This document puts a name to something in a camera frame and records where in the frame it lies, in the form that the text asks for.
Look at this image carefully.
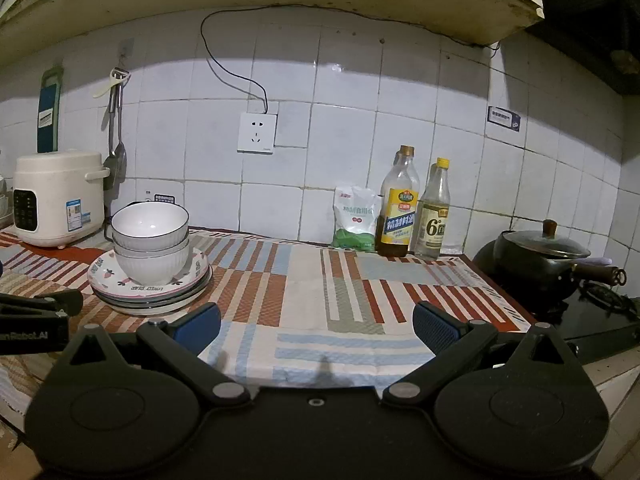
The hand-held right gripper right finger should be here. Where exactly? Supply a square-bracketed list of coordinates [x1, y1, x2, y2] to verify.
[382, 300, 582, 406]

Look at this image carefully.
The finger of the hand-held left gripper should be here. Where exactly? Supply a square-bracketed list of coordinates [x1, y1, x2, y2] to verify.
[0, 289, 84, 319]

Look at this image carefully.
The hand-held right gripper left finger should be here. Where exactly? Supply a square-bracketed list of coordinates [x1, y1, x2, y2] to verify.
[60, 302, 251, 407]

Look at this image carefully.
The white sun print plate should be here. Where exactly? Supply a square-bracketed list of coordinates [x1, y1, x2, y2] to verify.
[90, 272, 213, 308]

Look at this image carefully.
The blue fried egg plate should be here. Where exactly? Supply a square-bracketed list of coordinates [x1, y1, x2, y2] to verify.
[97, 287, 213, 317]

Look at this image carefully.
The pink strawberry print plate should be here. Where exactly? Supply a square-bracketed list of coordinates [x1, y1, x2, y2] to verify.
[88, 247, 210, 297]

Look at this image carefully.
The white ribbed bowl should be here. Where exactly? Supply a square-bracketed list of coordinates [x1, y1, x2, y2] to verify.
[110, 202, 191, 252]
[114, 247, 192, 286]
[112, 236, 191, 263]

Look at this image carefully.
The clear vinegar bottle yellow cap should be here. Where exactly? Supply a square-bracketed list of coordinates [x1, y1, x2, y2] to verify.
[414, 157, 452, 261]

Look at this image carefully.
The white rice cooker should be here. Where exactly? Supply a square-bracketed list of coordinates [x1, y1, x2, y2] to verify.
[12, 149, 111, 250]

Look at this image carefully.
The yellow label cooking wine bottle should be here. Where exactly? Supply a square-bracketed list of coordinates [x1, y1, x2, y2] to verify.
[376, 146, 420, 258]

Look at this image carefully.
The striped patchwork table cloth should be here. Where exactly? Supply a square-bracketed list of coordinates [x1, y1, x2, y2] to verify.
[0, 227, 538, 431]

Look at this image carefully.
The white green salt bag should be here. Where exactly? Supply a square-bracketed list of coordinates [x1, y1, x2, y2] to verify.
[332, 185, 382, 252]

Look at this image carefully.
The glass wok lid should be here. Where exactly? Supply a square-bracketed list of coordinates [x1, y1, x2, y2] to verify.
[501, 219, 592, 261]

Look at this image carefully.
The hanging metal spatula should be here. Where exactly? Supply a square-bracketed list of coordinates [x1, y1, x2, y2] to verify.
[102, 82, 128, 191]

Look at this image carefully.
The black gas stove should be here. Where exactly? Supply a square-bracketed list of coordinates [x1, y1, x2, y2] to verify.
[472, 240, 640, 352]

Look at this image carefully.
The green hanging board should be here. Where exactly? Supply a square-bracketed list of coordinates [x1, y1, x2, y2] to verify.
[37, 65, 65, 153]

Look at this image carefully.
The white hanging peeler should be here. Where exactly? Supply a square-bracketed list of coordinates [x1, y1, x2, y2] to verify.
[93, 66, 132, 99]

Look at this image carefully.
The dark range hood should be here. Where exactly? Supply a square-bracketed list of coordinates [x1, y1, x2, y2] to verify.
[525, 0, 640, 96]

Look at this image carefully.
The black wok wooden handle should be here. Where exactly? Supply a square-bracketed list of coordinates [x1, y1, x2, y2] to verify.
[492, 240, 627, 302]

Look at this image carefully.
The white wall socket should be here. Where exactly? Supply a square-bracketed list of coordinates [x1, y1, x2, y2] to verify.
[237, 112, 279, 155]

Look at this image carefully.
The dark blue wall sticker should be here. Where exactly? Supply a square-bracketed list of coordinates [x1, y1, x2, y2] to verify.
[487, 106, 522, 133]

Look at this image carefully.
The thin black wall cable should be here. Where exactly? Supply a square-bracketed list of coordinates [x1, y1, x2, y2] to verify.
[201, 7, 501, 113]

